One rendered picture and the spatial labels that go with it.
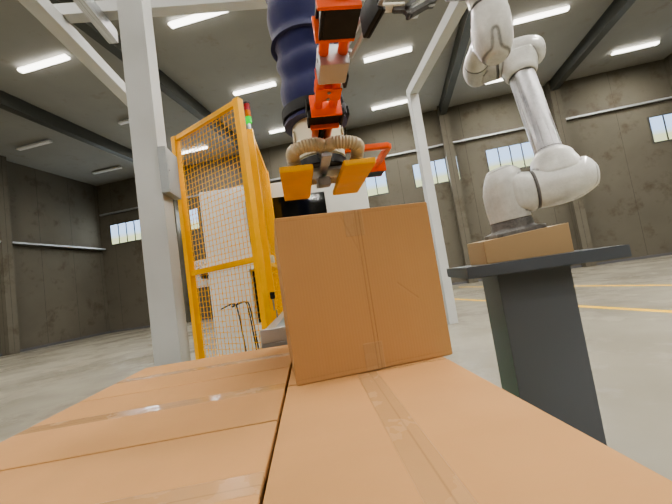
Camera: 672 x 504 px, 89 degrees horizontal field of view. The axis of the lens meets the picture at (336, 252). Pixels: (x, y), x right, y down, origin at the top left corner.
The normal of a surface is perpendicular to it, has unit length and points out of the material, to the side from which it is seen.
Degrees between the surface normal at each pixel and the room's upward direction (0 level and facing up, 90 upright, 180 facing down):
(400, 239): 90
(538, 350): 90
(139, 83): 90
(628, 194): 90
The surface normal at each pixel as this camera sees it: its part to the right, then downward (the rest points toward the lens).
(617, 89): -0.18, -0.05
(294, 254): 0.18, -0.11
